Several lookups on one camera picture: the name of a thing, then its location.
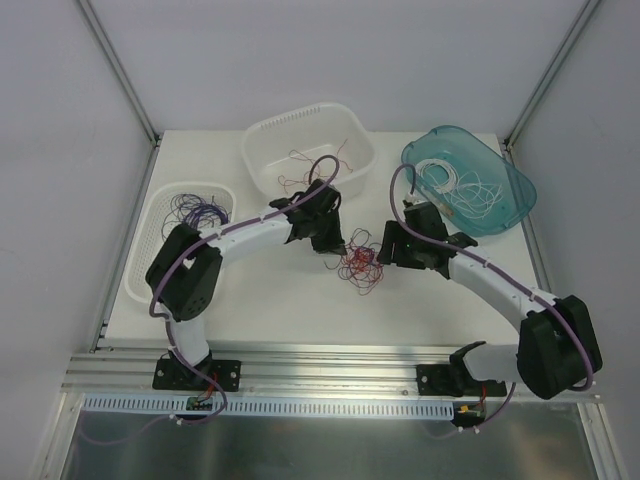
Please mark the aluminium mounting rail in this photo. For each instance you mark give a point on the aluminium mounting rail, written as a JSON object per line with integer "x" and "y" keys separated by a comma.
{"x": 268, "y": 369}

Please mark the right aluminium frame post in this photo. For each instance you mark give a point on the right aluminium frame post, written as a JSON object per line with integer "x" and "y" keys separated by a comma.
{"x": 559, "y": 58}

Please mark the teal transparent plastic bin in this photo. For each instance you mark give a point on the teal transparent plastic bin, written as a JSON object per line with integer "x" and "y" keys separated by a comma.
{"x": 472, "y": 185}

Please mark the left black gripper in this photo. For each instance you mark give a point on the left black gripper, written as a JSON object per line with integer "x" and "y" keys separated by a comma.
{"x": 325, "y": 232}

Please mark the white slotted cable duct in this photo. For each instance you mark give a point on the white slotted cable duct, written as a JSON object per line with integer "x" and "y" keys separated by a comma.
{"x": 435, "y": 410}

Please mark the left aluminium frame post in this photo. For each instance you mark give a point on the left aluminium frame post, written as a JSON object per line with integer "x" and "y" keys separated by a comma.
{"x": 109, "y": 53}

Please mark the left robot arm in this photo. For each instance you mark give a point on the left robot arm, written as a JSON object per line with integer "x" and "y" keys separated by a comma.
{"x": 184, "y": 274}

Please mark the white deep plastic basket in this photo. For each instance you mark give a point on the white deep plastic basket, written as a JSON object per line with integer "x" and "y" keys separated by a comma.
{"x": 278, "y": 152}

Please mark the white perforated flat basket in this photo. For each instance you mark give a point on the white perforated flat basket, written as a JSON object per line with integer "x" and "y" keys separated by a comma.
{"x": 201, "y": 205}

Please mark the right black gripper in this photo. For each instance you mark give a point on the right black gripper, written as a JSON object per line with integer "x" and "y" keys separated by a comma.
{"x": 396, "y": 248}

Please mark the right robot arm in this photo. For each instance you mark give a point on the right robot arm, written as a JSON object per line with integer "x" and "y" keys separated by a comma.
{"x": 556, "y": 349}

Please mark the aluminium frame post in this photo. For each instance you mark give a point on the aluminium frame post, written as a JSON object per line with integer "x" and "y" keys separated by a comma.
{"x": 109, "y": 53}
{"x": 559, "y": 58}

